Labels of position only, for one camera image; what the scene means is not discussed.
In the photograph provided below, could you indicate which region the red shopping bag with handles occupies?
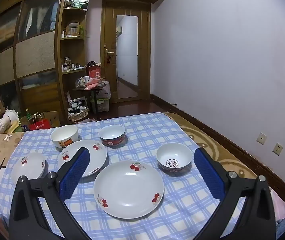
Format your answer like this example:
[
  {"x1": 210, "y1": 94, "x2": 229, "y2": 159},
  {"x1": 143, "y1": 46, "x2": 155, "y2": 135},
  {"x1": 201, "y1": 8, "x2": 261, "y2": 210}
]
[{"x1": 29, "y1": 114, "x2": 51, "y2": 131}]

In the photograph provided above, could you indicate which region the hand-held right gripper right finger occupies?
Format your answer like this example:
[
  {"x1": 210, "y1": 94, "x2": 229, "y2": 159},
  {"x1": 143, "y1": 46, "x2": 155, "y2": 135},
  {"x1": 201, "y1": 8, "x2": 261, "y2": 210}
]
[{"x1": 193, "y1": 147, "x2": 276, "y2": 240}]

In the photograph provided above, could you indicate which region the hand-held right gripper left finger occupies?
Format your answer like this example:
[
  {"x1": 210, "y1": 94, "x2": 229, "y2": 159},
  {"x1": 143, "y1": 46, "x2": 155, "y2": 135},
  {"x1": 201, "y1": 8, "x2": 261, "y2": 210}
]
[{"x1": 9, "y1": 147, "x2": 91, "y2": 240}]

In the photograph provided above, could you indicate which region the wooden door with mirror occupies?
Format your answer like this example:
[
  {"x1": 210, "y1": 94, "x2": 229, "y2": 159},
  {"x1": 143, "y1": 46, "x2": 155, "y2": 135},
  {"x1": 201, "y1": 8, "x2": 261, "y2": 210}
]
[{"x1": 101, "y1": 0, "x2": 151, "y2": 103}]

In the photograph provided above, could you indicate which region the red paper bag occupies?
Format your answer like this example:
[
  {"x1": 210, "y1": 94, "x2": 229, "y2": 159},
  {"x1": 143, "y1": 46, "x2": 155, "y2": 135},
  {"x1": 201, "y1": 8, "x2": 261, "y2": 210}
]
[{"x1": 86, "y1": 64, "x2": 102, "y2": 80}]

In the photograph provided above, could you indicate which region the wicker basket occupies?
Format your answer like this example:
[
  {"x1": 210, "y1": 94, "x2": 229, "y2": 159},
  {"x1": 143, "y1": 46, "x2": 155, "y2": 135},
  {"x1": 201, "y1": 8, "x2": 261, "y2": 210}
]
[{"x1": 67, "y1": 97, "x2": 90, "y2": 122}]

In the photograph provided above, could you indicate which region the blue checkered cloth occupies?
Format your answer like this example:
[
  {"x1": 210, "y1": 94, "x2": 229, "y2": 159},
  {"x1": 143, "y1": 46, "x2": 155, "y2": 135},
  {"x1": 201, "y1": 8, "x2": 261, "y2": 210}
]
[{"x1": 0, "y1": 112, "x2": 248, "y2": 240}]

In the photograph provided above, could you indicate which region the white bowl with orange print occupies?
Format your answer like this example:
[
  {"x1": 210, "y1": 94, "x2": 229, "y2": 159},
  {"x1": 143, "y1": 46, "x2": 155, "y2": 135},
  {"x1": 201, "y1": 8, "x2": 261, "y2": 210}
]
[{"x1": 50, "y1": 124, "x2": 79, "y2": 149}]

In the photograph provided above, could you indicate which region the small black side table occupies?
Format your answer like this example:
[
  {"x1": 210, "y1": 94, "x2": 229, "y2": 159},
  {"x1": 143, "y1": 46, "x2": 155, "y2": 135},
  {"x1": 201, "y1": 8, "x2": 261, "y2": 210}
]
[{"x1": 72, "y1": 81, "x2": 109, "y2": 120}]

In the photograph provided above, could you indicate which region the small white cherry plate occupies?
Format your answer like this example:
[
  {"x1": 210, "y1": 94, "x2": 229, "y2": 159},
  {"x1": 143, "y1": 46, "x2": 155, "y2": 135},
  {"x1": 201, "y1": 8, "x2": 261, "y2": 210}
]
[{"x1": 11, "y1": 153, "x2": 46, "y2": 183}]

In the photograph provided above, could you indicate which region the yellow green bag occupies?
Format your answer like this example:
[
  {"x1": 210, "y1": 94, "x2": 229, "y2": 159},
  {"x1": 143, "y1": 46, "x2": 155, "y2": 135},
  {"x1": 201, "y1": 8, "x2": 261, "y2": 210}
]
[{"x1": 7, "y1": 120, "x2": 23, "y2": 133}]

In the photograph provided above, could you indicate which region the white storage box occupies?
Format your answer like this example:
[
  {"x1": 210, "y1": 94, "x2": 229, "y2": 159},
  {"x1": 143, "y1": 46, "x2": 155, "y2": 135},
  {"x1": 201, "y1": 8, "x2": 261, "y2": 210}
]
[{"x1": 96, "y1": 81, "x2": 111, "y2": 112}]

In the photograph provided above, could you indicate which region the wooden wardrobe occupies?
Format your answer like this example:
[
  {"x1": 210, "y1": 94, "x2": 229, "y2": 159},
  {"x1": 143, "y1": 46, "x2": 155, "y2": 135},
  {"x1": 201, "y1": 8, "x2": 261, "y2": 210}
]
[{"x1": 0, "y1": 0, "x2": 66, "y2": 124}]

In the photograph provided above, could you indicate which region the pink bedsheet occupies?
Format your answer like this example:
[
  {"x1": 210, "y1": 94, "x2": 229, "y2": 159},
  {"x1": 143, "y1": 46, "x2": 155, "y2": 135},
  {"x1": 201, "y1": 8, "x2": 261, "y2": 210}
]
[{"x1": 268, "y1": 187, "x2": 285, "y2": 238}]

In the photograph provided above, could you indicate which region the large white cherry plate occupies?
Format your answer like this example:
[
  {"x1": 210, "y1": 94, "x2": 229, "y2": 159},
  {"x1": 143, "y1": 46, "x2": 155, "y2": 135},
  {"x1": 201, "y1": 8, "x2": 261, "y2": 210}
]
[{"x1": 94, "y1": 160, "x2": 165, "y2": 221}]

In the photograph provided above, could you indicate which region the medium white cherry plate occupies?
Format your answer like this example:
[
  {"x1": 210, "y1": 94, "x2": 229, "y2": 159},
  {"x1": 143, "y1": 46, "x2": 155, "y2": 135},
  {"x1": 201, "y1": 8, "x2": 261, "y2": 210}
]
[{"x1": 57, "y1": 140, "x2": 107, "y2": 178}]

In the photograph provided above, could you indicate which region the beige wall socket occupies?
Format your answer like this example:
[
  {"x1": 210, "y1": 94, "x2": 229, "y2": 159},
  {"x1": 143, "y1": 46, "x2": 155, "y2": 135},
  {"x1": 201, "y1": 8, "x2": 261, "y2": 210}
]
[
  {"x1": 273, "y1": 142, "x2": 284, "y2": 156},
  {"x1": 256, "y1": 132, "x2": 267, "y2": 145}
]

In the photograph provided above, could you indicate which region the wooden corner shelf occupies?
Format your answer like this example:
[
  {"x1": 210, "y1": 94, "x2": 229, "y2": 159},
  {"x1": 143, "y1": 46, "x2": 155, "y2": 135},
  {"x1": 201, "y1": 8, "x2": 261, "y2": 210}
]
[{"x1": 60, "y1": 0, "x2": 88, "y2": 117}]

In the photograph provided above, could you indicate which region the red patterned bowl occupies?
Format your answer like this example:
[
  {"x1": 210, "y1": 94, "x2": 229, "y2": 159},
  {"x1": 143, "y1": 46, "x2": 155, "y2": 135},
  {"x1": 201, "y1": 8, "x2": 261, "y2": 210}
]
[{"x1": 98, "y1": 125, "x2": 126, "y2": 147}]

